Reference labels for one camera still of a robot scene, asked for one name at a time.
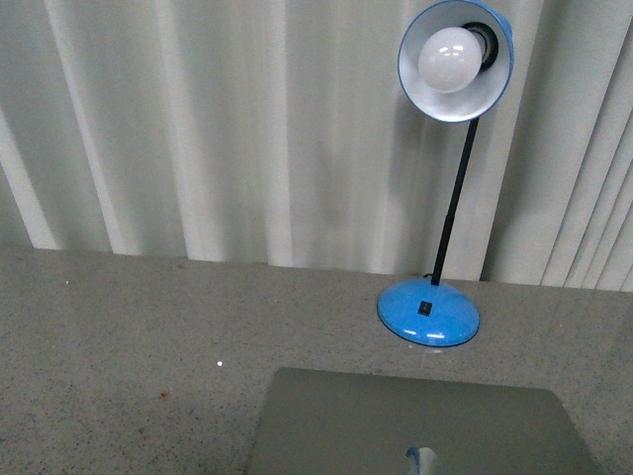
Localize white vertical blinds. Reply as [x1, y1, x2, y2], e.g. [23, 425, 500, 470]
[1, 1, 632, 291]

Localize silver laptop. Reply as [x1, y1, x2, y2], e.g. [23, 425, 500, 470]
[247, 368, 597, 474]

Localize blue desk lamp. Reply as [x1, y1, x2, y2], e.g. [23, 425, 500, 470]
[376, 0, 515, 348]

